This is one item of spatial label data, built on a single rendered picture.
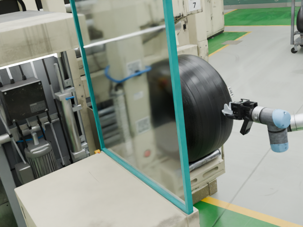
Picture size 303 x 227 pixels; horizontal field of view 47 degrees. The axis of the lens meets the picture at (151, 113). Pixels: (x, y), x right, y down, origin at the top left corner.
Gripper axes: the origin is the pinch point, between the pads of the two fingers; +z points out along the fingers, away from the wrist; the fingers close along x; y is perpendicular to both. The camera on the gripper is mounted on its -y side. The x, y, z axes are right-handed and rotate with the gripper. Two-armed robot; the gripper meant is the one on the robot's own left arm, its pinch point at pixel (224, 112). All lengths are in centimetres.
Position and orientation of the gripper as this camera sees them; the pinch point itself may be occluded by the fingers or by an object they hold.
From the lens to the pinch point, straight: 174.9
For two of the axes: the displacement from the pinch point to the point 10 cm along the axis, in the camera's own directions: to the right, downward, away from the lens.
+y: -2.0, -9.3, -3.0
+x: -8.1, 3.3, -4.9
